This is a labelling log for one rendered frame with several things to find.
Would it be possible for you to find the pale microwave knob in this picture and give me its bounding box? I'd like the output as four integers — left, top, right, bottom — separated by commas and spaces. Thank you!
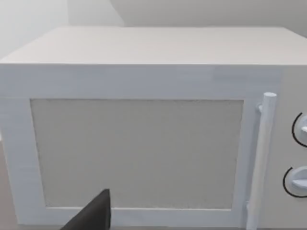
282, 165, 307, 198
292, 112, 307, 147

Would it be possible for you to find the pale microwave door handle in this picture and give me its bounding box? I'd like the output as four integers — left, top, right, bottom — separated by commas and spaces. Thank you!
245, 92, 277, 230

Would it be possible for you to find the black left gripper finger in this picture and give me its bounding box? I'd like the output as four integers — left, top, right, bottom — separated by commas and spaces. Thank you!
59, 188, 113, 230

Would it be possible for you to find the pale microwave door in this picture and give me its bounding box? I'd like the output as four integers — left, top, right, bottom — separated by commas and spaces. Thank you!
0, 64, 282, 228

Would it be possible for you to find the pale microwave oven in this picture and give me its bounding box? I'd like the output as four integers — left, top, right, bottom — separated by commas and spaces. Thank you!
0, 26, 307, 230

